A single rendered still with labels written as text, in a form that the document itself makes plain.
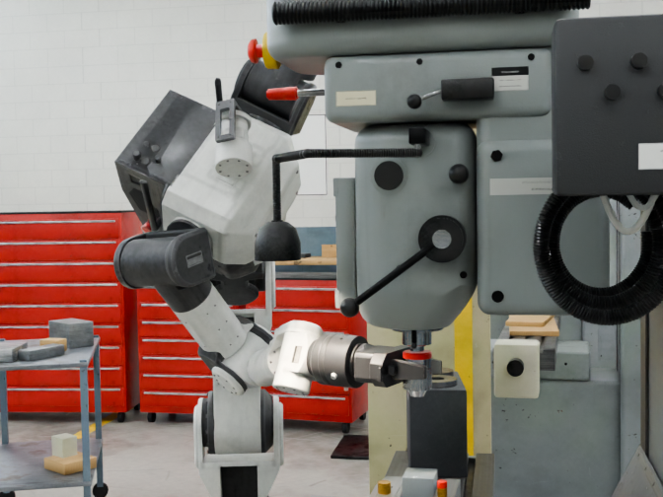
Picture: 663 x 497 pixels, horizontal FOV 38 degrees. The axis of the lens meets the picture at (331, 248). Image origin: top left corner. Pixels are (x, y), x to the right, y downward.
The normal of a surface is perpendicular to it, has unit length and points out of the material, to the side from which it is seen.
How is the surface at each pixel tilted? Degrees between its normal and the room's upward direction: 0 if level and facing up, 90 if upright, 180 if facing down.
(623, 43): 90
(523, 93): 90
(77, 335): 90
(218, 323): 100
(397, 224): 90
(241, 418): 81
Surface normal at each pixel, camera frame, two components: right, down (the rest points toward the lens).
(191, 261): 0.85, -0.04
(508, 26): -0.18, 0.05
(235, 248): 0.31, 0.80
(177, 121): 0.04, -0.48
